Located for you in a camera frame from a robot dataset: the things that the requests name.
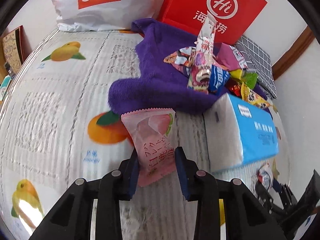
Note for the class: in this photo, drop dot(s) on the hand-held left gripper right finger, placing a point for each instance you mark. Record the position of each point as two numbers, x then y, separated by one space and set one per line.
185 177

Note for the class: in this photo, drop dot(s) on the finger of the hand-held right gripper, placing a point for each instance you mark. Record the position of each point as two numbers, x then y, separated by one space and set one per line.
263 197
283 192

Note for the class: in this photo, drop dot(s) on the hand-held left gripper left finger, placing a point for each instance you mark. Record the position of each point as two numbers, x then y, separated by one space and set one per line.
133 177

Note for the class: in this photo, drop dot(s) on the small white snack packet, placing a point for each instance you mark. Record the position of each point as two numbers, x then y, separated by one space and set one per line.
265 176

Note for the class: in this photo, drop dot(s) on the pink peach snack packet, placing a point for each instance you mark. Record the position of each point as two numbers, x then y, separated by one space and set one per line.
152 135

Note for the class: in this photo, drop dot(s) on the yellow snack packet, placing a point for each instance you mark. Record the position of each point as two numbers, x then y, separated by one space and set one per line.
252 96

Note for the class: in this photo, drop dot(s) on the red snack packet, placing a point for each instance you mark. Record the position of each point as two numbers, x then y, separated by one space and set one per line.
232 87

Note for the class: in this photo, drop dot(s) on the yellow-green snack packet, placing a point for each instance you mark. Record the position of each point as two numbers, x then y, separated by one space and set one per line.
236 74

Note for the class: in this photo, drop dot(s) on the green triangular snack packet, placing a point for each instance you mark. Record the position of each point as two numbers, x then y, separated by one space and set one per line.
250 78

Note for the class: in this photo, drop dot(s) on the colourful cartoon snack packet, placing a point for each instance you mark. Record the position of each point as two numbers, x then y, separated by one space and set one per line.
178 58

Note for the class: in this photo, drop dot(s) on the clear bag of pink sweets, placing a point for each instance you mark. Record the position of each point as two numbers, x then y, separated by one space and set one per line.
202 55

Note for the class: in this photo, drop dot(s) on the magenta round-label snack packet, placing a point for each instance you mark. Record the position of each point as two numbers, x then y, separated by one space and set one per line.
228 56

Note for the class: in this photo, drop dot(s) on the blue tissue pack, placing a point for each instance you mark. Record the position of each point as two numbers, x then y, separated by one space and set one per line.
225 135

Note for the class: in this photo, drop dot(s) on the purple towel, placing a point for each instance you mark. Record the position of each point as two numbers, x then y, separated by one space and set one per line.
160 80

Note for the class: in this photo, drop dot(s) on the grey checked folded cloth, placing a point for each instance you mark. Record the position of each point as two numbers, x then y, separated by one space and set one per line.
260 55

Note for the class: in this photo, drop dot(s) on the teal and white box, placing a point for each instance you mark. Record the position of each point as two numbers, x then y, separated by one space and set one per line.
5 87

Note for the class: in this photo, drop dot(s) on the white plastic shopping bag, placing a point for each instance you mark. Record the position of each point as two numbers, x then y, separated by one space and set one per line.
105 12

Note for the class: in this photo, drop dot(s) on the red paper bag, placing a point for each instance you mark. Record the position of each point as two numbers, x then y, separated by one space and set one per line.
190 7

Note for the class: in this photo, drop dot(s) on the brown patterned notebook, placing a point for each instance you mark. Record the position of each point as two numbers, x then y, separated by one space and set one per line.
12 47

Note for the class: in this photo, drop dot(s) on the brown wooden door frame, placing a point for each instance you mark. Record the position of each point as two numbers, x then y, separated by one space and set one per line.
292 52

